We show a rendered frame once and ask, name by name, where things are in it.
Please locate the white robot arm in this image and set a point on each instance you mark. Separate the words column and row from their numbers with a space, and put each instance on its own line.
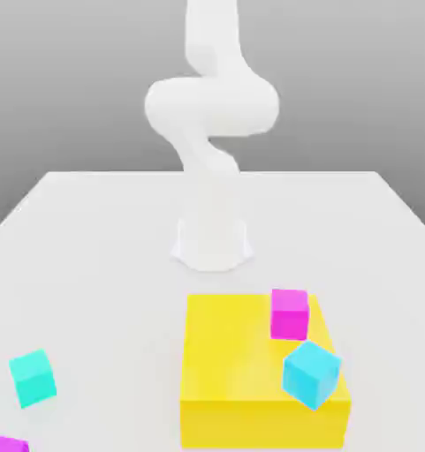
column 212, row 106

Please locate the small magenta cube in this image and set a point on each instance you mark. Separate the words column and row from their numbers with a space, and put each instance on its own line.
column 5, row 444
column 289, row 317

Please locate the small sky blue cube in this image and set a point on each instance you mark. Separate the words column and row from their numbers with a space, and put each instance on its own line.
column 309, row 374

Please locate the small turquoise cube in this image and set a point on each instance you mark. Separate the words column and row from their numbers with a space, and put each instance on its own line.
column 33, row 379

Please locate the large yellow box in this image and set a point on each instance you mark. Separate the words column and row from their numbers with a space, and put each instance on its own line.
column 229, row 360

